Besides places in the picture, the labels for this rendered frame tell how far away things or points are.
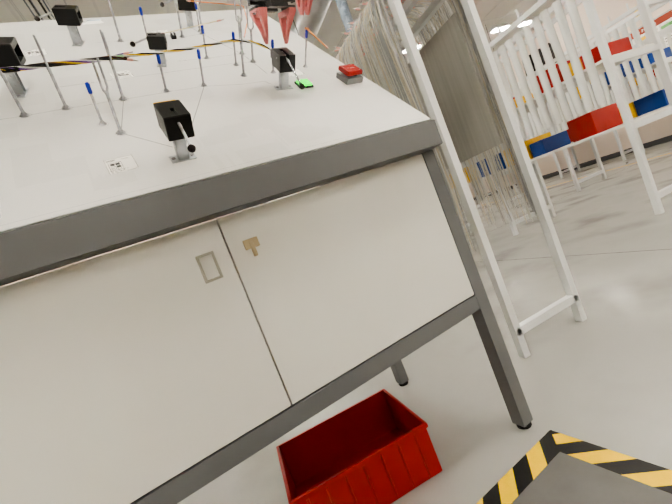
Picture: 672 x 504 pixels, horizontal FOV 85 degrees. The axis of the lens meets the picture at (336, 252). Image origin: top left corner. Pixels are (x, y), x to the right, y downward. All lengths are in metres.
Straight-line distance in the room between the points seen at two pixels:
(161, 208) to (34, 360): 0.30
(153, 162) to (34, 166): 0.20
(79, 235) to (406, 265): 0.65
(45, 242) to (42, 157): 0.22
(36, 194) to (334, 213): 0.53
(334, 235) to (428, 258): 0.26
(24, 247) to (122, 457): 0.36
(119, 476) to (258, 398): 0.24
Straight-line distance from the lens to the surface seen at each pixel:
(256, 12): 1.06
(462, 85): 1.81
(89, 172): 0.80
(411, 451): 1.09
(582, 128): 3.67
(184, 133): 0.70
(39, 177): 0.82
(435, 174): 1.01
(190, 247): 0.72
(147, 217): 0.69
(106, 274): 0.72
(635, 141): 3.25
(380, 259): 0.86
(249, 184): 0.72
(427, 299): 0.93
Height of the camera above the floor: 0.69
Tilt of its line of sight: 3 degrees down
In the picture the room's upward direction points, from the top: 21 degrees counter-clockwise
